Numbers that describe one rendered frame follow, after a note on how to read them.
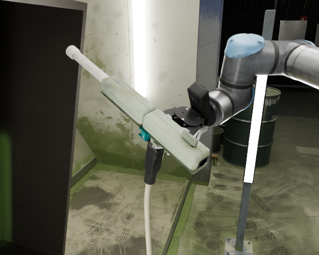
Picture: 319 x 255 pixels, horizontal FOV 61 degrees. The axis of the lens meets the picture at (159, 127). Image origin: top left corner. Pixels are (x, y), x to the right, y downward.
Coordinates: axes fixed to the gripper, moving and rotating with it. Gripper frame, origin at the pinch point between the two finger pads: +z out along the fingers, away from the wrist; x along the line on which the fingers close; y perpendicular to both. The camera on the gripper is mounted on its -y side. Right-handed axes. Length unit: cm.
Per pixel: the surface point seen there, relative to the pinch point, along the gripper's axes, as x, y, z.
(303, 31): 160, 166, -651
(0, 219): 62, 95, 29
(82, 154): 147, 190, -66
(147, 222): -4.9, 29.7, 1.0
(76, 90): 48, 21, -9
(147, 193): -1.4, 20.7, -0.5
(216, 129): 86, 195, -235
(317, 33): 135, 163, -672
